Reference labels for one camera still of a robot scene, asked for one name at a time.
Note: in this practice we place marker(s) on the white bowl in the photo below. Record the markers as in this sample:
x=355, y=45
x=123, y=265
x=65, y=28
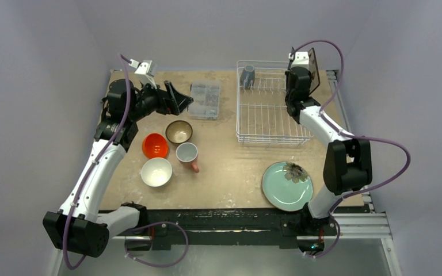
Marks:
x=156, y=172

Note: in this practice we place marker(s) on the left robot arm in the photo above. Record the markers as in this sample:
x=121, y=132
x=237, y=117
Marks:
x=99, y=171

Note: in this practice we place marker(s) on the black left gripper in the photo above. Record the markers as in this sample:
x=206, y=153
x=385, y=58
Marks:
x=166, y=106

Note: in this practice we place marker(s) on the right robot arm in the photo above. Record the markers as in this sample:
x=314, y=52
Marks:
x=347, y=167

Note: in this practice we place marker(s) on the pink flowered mug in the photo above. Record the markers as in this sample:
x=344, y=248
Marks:
x=187, y=154

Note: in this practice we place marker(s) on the grey printed mug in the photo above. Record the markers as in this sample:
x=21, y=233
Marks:
x=247, y=77

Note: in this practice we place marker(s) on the brown rimmed beige bowl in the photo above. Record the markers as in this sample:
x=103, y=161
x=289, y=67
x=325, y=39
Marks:
x=178, y=132

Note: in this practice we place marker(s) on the clear plastic screw box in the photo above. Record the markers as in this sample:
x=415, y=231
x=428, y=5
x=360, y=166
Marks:
x=206, y=94

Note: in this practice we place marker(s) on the light green round plate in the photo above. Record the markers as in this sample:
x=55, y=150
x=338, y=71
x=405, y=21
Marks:
x=287, y=186

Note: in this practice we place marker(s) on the square floral plate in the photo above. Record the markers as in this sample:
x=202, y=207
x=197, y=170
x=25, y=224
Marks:
x=314, y=70

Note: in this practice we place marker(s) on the orange bowl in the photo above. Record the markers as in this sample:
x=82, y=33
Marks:
x=155, y=145

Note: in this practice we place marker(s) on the black table edge rail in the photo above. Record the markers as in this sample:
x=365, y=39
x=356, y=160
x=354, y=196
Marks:
x=215, y=227

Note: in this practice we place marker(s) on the white wire dish rack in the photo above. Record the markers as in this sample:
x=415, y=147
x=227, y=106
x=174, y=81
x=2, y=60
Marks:
x=262, y=116

